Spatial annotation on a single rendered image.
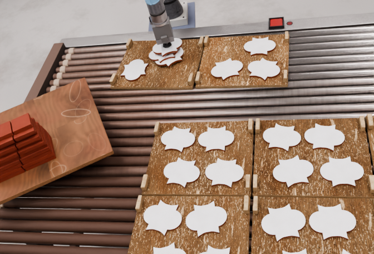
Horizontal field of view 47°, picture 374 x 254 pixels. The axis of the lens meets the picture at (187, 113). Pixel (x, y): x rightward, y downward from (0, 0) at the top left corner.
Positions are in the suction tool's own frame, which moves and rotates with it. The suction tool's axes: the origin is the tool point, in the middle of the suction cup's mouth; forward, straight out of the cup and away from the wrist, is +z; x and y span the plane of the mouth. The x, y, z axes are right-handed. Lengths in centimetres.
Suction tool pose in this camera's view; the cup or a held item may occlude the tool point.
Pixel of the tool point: (167, 47)
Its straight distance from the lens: 215.0
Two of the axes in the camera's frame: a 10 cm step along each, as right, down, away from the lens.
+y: 9.8, -2.0, -0.8
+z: 2.0, 6.6, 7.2
